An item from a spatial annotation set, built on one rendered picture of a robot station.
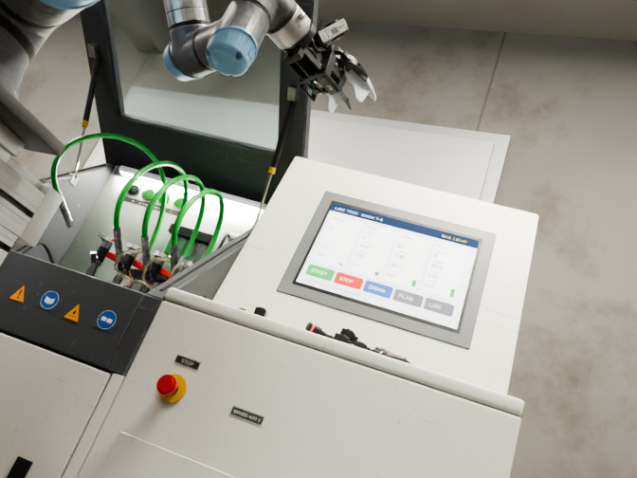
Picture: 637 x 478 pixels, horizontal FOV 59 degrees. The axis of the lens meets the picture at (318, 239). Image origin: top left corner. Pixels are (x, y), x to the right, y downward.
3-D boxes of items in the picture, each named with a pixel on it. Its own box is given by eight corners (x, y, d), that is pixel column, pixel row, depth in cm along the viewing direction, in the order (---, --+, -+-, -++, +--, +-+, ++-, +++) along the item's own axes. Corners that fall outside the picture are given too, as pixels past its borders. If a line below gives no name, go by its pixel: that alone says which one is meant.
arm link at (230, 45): (215, 87, 99) (240, 42, 103) (256, 74, 91) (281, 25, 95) (181, 56, 94) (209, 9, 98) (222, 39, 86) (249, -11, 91)
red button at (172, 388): (146, 393, 100) (159, 365, 102) (154, 397, 103) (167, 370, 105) (172, 403, 98) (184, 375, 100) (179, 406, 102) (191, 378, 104)
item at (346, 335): (299, 334, 112) (308, 309, 114) (305, 348, 121) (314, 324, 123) (410, 371, 106) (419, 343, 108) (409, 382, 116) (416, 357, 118)
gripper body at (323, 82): (314, 104, 111) (274, 62, 103) (324, 73, 115) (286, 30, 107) (345, 93, 106) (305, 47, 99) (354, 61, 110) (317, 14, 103)
